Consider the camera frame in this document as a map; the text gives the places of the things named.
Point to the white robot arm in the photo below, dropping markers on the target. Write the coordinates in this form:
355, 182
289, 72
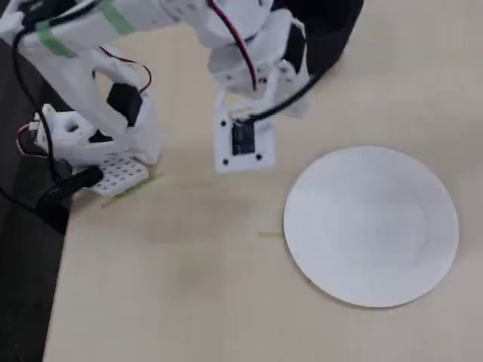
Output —
75, 75

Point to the black bin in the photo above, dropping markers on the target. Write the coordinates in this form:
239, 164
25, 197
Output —
332, 30

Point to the white paper plate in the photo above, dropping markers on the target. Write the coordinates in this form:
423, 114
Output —
371, 226

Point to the long green tape mark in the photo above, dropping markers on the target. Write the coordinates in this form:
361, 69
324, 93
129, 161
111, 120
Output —
130, 190

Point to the green tape strip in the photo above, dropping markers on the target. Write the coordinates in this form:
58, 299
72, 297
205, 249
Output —
117, 15
51, 39

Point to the black table clamp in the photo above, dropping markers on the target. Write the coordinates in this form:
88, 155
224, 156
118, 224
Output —
68, 186

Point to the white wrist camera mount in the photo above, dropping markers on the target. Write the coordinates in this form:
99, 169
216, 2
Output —
245, 151

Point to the white perforated base plate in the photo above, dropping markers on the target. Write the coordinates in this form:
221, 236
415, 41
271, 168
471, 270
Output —
120, 175

